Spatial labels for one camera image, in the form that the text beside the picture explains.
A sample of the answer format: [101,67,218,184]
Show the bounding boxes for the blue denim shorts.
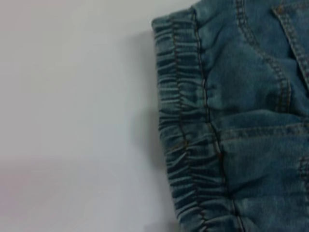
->
[151,0,309,232]

